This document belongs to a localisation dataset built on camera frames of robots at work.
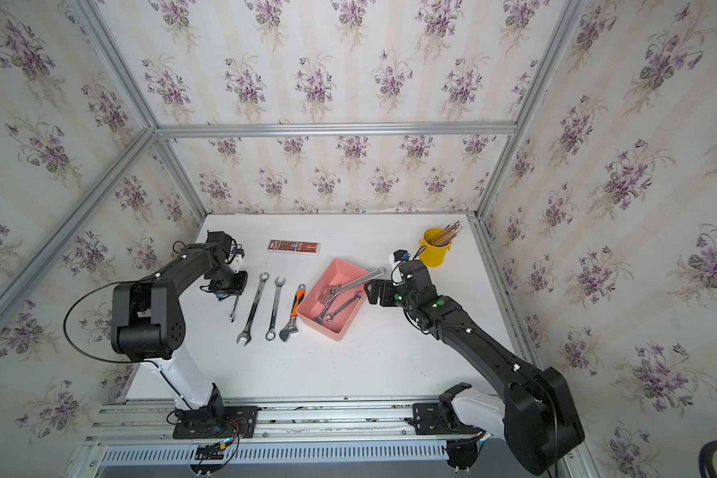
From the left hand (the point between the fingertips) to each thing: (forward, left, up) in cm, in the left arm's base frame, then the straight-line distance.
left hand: (241, 291), depth 94 cm
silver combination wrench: (-13, -11, -3) cm, 17 cm away
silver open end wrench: (-9, -26, -2) cm, 27 cm away
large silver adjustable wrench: (0, -31, +1) cm, 31 cm away
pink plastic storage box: (-6, -32, -3) cm, 33 cm away
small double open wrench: (-1, -38, -2) cm, 38 cm away
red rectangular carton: (+20, -18, -1) cm, 26 cm away
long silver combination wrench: (+8, -5, -3) cm, 10 cm away
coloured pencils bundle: (+15, -67, +10) cm, 69 cm away
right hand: (-5, -44, +11) cm, 46 cm away
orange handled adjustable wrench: (-10, -17, -3) cm, 20 cm away
